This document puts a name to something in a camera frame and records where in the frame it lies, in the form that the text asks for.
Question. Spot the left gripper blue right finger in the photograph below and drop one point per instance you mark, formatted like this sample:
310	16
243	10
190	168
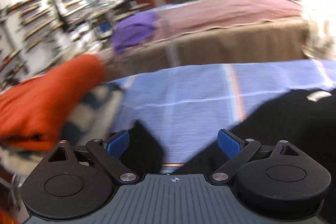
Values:
238	151

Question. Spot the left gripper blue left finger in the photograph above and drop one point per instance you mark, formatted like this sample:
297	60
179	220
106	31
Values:
106	154

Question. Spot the black knit sweater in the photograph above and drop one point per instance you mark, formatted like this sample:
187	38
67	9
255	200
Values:
307	124

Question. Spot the checkered folded garment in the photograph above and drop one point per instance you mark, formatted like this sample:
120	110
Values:
91	118

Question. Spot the blue plaid cloth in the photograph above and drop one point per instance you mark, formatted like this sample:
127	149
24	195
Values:
185	107

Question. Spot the orange folded sweater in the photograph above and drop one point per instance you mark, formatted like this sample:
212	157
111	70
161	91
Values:
34	111

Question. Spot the purple cloth on bed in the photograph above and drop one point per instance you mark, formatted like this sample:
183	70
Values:
133	30

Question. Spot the pink bedspread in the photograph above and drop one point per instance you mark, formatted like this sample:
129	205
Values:
209	14

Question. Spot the beige floral pillow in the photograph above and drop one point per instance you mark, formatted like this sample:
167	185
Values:
320	15

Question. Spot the wall shelving with goods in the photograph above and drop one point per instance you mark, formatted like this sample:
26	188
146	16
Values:
37	35

